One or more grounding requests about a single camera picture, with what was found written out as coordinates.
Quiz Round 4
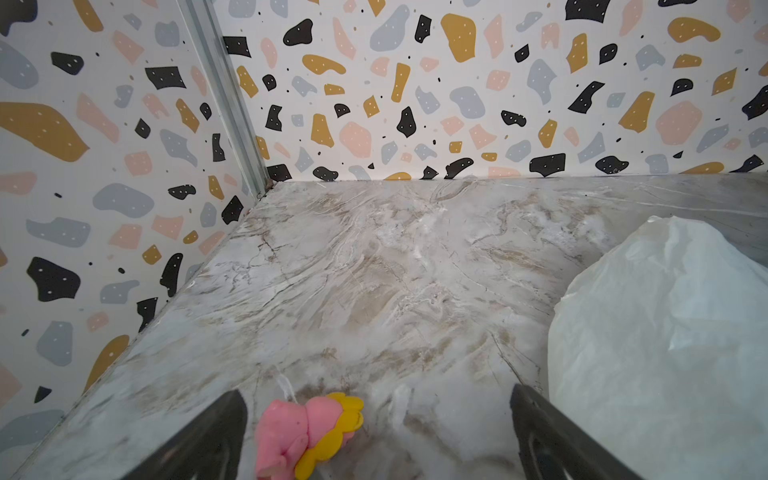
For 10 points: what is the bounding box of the pink yellow plush toy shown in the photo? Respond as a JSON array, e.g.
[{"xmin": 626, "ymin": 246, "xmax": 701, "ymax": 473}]
[{"xmin": 255, "ymin": 392, "xmax": 364, "ymax": 480}]

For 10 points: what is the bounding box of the white plastic bag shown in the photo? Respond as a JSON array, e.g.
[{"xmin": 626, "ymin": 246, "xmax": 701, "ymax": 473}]
[{"xmin": 547, "ymin": 217, "xmax": 767, "ymax": 479}]

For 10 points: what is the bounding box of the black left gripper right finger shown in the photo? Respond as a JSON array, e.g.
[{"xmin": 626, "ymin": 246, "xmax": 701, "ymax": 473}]
[{"xmin": 510, "ymin": 384, "xmax": 639, "ymax": 480}]

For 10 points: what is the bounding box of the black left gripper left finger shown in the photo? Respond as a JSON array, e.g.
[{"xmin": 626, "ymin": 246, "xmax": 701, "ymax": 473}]
[{"xmin": 123, "ymin": 390, "xmax": 248, "ymax": 480}]

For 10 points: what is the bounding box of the silver corner frame post left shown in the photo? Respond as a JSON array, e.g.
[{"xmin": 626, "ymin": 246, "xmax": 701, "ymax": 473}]
[{"xmin": 177, "ymin": 0, "xmax": 272, "ymax": 199}]

